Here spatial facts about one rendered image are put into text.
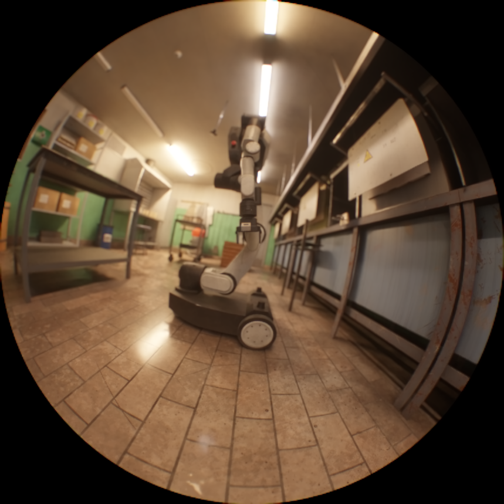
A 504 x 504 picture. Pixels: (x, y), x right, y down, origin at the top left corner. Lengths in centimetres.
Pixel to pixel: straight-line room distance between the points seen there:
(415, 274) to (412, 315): 18
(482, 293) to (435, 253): 28
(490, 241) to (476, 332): 29
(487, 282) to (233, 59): 246
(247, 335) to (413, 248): 92
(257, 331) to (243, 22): 247
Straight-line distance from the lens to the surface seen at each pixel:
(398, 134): 91
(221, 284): 96
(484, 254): 75
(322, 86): 227
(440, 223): 84
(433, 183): 83
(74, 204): 332
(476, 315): 74
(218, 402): 62
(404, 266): 90
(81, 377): 72
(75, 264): 137
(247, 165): 89
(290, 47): 207
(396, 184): 96
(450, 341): 71
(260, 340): 87
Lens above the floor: 51
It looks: 1 degrees down
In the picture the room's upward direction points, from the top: 10 degrees clockwise
